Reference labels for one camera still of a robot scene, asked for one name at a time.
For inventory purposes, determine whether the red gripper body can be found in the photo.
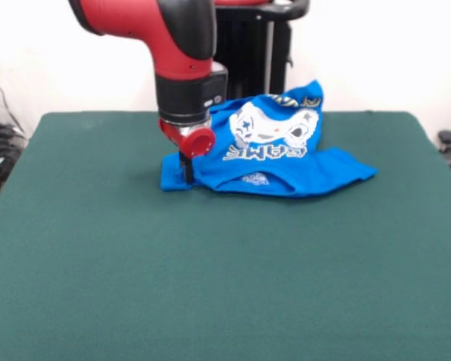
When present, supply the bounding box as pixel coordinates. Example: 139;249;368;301
158;117;216;159

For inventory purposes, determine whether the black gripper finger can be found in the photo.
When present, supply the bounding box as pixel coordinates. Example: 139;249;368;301
177;151;194;185

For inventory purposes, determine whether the blue printed t-shirt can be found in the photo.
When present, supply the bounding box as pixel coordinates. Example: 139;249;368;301
159;79;379;199

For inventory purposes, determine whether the dark green table cloth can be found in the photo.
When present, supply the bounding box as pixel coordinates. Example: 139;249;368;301
0;111;451;361

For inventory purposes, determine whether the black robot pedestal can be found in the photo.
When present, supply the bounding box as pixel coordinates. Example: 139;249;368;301
212;0;311;103

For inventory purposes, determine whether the black cable bundle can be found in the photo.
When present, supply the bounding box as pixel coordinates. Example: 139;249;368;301
0;68;29;197

